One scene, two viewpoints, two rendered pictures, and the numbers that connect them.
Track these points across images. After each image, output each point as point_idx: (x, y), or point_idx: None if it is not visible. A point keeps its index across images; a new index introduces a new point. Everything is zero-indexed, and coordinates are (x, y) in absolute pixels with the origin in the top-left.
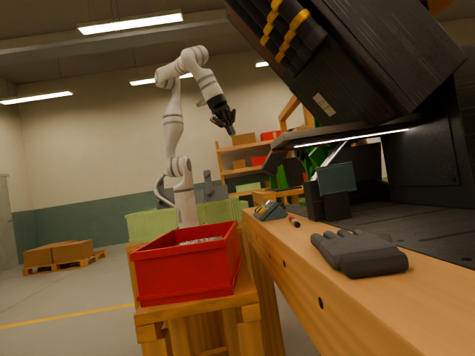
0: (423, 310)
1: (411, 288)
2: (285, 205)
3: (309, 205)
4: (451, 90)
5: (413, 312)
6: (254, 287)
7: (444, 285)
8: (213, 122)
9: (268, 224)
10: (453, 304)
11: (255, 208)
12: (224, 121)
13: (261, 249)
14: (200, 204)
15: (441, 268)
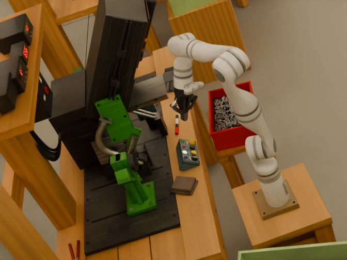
0: (172, 60)
1: (169, 66)
2: (167, 226)
3: (164, 123)
4: None
5: (173, 60)
6: (207, 114)
7: (164, 67)
8: (195, 99)
9: (191, 131)
10: (167, 62)
11: (195, 156)
12: (186, 107)
13: (204, 163)
14: (279, 247)
15: (159, 73)
